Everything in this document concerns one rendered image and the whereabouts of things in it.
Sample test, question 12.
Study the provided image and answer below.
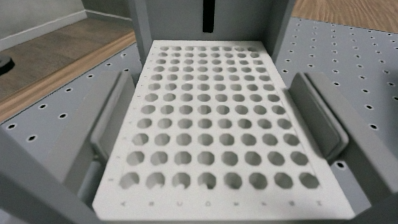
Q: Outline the grey flat base plate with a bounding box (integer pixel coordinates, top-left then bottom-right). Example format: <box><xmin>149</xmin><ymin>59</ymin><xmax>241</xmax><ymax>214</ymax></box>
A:
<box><xmin>0</xmin><ymin>16</ymin><xmax>398</xmax><ymax>215</ymax></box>

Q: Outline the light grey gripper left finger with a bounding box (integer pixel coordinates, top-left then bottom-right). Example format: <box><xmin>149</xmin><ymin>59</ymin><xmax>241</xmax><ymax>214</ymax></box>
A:
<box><xmin>42</xmin><ymin>71</ymin><xmax>135</xmax><ymax>196</ymax></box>

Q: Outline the white well plate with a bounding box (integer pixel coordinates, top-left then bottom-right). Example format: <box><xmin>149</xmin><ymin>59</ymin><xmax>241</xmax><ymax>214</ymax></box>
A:
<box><xmin>93</xmin><ymin>41</ymin><xmax>355</xmax><ymax>224</ymax></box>

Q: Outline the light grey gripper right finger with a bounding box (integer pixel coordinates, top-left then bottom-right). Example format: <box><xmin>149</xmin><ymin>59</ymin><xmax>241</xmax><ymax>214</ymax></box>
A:
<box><xmin>288</xmin><ymin>72</ymin><xmax>398</xmax><ymax>206</ymax></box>

